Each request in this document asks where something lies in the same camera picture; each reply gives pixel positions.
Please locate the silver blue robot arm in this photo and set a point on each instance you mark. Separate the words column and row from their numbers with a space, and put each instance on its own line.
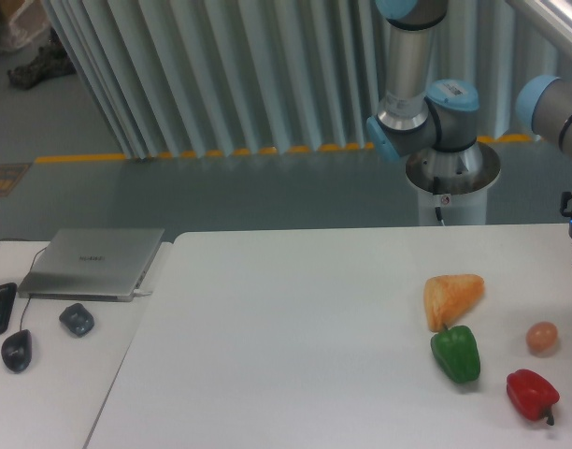
column 434, row 125

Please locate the green bell pepper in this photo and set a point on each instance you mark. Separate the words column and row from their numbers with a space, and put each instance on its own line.
column 456, row 352

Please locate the red bell pepper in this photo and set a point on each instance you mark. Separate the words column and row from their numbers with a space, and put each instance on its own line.
column 532, row 396

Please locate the brown egg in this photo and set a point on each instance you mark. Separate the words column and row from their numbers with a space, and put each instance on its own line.
column 542, row 338

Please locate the orange puff pastry triangle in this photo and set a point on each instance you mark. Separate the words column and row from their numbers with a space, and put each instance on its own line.
column 447, row 297

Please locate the white folding curtain partition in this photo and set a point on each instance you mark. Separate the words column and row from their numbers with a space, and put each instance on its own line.
column 203, row 76

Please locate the silver closed laptop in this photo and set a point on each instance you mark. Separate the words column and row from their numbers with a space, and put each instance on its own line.
column 106, row 264

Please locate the dark grey mouse cradle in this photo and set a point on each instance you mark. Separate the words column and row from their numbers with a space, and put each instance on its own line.
column 77, row 320

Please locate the dark camouflage bag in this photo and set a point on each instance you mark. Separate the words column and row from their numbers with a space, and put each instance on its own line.
column 52, row 61

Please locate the black computer mouse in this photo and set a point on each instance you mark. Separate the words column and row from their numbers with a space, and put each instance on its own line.
column 17, row 351

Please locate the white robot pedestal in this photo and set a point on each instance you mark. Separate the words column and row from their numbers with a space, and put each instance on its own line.
column 452, row 187

